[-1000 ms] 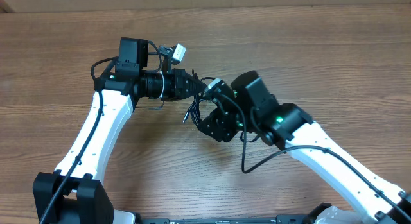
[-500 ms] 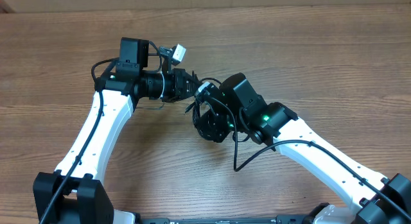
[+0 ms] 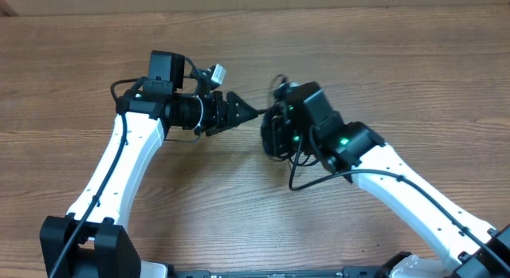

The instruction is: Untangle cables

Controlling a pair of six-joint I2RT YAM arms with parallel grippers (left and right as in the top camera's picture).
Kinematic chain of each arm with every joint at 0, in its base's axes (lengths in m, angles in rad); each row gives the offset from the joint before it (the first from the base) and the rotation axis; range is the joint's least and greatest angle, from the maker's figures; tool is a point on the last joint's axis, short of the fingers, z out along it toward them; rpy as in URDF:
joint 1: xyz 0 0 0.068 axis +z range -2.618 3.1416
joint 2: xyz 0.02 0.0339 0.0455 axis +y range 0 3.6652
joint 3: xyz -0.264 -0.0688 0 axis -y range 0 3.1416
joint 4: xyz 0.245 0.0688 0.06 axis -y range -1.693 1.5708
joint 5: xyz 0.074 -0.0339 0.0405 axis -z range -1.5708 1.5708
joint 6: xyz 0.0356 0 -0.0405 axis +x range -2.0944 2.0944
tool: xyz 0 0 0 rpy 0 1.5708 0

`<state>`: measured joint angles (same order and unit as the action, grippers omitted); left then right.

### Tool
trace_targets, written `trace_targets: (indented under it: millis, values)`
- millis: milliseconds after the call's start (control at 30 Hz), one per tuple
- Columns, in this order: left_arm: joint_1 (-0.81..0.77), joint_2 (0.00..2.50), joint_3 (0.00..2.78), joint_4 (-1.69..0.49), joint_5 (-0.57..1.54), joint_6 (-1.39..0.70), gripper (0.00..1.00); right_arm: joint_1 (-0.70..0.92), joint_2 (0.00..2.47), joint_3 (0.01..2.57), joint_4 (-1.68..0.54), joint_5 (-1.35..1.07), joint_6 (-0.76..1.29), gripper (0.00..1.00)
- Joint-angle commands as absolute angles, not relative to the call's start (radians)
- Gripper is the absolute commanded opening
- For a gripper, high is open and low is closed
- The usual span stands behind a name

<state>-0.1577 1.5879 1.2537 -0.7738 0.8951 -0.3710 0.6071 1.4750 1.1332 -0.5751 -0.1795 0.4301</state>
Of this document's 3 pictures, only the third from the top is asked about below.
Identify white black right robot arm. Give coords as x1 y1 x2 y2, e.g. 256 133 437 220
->
261 80 509 277

